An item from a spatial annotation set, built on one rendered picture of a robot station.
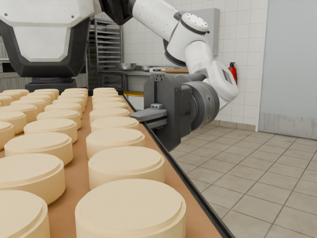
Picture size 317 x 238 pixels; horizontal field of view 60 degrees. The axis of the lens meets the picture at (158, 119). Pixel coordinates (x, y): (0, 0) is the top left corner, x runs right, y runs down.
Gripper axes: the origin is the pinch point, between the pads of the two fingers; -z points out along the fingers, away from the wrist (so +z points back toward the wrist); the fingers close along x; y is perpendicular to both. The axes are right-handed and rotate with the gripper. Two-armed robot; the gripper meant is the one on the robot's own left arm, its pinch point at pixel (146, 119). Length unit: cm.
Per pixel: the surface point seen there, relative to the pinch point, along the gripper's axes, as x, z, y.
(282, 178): -99, 232, -10
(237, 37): 44, 399, -111
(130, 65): 1, 363, -290
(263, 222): -99, 149, -9
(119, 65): 1, 352, -308
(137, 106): -70, 347, -265
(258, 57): 13, 397, -77
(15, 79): -15, 173, -331
